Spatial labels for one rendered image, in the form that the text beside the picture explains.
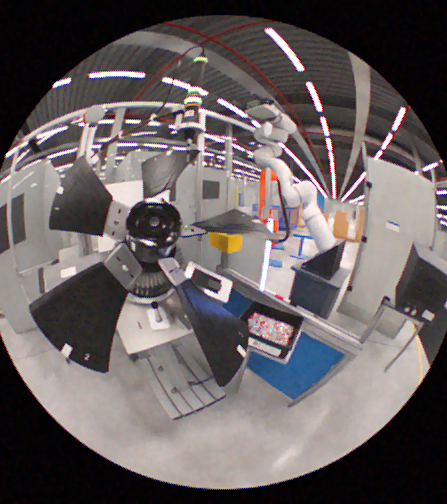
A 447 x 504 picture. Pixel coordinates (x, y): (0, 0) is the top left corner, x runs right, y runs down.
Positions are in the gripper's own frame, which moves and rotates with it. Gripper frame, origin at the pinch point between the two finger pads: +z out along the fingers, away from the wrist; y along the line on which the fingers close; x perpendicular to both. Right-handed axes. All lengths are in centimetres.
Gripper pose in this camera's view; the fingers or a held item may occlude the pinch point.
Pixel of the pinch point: (242, 98)
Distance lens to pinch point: 63.1
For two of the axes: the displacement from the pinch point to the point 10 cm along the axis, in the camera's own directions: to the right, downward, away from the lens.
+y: -6.1, -2.8, 7.4
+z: -7.9, 1.9, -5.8
